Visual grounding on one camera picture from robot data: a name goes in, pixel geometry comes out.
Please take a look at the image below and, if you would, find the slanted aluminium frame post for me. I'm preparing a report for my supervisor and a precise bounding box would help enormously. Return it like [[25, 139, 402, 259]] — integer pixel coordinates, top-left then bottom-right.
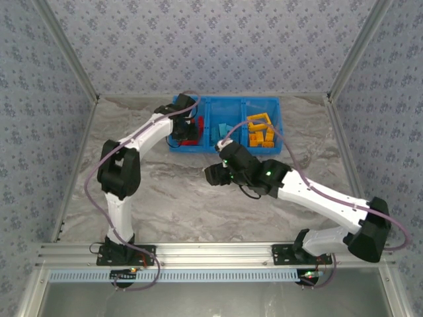
[[326, 0, 395, 100], [32, 0, 100, 102]]

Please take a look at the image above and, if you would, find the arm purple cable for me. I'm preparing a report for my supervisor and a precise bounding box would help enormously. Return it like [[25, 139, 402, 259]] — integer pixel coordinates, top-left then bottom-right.
[[219, 120, 414, 291], [84, 90, 202, 292]]

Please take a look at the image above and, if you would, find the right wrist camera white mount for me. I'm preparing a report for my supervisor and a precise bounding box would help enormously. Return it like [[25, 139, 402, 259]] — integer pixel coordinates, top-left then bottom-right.
[[215, 139, 236, 153]]

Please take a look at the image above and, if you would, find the aluminium table side rail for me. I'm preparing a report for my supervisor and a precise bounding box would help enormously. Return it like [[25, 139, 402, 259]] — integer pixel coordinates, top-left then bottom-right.
[[51, 97, 100, 244], [325, 95, 373, 212]]

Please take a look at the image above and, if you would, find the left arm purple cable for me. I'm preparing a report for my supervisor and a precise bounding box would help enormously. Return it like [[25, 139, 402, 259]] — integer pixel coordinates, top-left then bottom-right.
[[84, 90, 202, 292]]

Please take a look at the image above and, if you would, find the slotted light blue cable duct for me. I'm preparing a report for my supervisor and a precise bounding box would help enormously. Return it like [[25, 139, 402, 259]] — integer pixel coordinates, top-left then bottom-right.
[[48, 268, 301, 283]]

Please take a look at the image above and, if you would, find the yellow lego window frame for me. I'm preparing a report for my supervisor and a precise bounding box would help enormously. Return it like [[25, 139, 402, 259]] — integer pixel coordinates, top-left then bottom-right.
[[247, 113, 274, 131]]

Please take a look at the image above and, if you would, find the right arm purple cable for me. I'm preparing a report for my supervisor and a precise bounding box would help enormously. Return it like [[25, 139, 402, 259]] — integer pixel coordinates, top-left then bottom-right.
[[219, 120, 414, 291]]

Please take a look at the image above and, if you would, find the wide aluminium mounting rail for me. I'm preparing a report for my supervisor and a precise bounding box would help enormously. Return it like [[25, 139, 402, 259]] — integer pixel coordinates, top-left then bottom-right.
[[36, 242, 397, 267]]

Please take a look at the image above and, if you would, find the grey metal panel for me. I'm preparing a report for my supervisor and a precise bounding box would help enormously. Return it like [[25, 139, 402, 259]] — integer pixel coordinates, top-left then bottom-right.
[[36, 280, 394, 317]]

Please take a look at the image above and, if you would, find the thin aluminium table rail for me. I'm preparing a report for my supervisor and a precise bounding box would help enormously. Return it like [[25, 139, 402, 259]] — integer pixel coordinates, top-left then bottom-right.
[[97, 93, 330, 99]]

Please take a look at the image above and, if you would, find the aluminium frame leg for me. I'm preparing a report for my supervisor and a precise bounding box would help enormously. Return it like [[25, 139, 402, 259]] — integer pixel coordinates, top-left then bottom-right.
[[15, 265, 50, 317], [378, 265, 410, 317]]

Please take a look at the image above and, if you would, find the small black controller board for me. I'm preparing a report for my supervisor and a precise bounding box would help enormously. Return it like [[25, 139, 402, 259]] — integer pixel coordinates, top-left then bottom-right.
[[299, 269, 324, 287], [110, 267, 138, 282]]

